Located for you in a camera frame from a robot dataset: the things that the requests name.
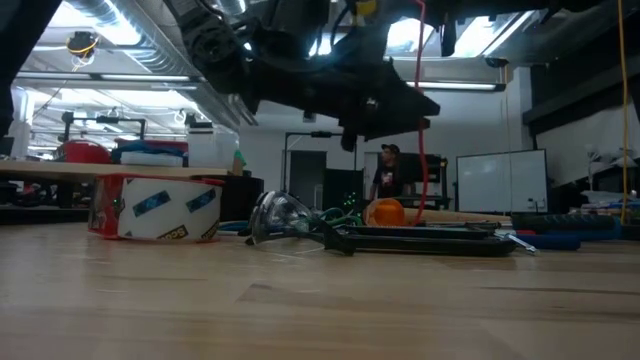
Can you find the white plastic container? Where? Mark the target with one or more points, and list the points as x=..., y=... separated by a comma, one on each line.
x=210, y=150

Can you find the silver ceiling duct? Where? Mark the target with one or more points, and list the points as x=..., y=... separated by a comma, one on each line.
x=150, y=45

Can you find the person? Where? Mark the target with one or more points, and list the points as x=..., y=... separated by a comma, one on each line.
x=387, y=177

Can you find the orange translucent plastic cylinder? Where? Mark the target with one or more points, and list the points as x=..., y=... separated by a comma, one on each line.
x=389, y=212

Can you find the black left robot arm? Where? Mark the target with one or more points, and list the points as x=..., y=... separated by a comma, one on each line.
x=215, y=45

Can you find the red bucket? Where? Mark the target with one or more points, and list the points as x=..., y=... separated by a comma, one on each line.
x=82, y=152

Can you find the clear safety glasses black frame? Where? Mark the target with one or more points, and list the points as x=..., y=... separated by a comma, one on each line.
x=280, y=215

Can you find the white whiteboard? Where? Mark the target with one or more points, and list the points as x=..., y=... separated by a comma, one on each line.
x=500, y=180

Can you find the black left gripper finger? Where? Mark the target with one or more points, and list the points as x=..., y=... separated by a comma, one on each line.
x=395, y=127
x=400, y=100

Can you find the black metal frame stand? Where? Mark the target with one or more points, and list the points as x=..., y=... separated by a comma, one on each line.
x=300, y=134

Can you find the black equipment cabinet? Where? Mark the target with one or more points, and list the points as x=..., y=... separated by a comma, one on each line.
x=432, y=175

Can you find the black overhead camera rig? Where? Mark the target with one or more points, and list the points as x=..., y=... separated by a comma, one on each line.
x=115, y=120

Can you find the light wooden work table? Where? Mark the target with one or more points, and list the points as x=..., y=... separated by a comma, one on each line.
x=75, y=172

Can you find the red clear-tape dispenser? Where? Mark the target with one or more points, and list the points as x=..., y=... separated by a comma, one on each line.
x=165, y=210

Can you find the grey square wall vent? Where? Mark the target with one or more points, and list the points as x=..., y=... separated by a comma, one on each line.
x=309, y=118

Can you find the long ceiling light strip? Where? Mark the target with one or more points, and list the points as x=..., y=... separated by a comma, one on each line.
x=145, y=77

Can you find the blue cloth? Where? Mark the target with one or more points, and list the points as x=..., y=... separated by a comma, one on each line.
x=145, y=148

